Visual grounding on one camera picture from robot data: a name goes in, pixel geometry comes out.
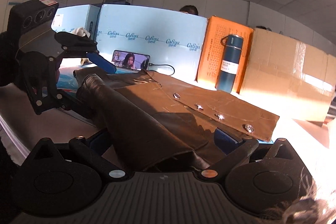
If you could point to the brown leather jacket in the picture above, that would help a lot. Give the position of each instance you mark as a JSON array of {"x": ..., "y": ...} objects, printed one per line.
[{"x": 162, "y": 124}]

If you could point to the orange cardboard box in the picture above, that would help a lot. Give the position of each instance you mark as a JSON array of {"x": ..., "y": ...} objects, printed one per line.
[{"x": 212, "y": 51}]

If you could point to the printed desk mat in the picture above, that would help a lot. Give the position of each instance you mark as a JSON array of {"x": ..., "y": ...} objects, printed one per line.
[{"x": 67, "y": 81}]

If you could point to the light blue carton left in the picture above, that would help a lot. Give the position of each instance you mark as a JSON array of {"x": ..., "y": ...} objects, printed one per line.
[{"x": 67, "y": 19}]

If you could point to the brown cardboard box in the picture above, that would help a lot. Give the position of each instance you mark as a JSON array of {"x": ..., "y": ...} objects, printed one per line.
[{"x": 288, "y": 77}]

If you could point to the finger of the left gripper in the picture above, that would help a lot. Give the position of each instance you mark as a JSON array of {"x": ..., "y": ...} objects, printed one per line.
[
  {"x": 102, "y": 63},
  {"x": 74, "y": 43}
]

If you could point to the black camera box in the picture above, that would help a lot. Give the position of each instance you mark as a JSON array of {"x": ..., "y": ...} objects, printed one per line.
[{"x": 30, "y": 14}]

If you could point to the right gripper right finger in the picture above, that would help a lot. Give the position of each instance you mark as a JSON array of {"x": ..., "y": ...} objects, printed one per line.
[{"x": 237, "y": 151}]

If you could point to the person head behind boxes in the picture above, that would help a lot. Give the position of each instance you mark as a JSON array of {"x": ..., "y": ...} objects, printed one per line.
[{"x": 189, "y": 9}]

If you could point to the white cloth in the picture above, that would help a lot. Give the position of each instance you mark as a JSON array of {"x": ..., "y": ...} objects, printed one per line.
[{"x": 81, "y": 31}]

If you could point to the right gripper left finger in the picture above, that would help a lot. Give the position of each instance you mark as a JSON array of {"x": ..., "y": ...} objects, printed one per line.
[{"x": 89, "y": 151}]

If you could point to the dark blue vacuum bottle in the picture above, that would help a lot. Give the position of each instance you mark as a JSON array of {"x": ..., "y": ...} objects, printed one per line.
[{"x": 230, "y": 62}]

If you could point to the smartphone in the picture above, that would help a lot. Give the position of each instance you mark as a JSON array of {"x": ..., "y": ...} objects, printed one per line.
[{"x": 130, "y": 60}]

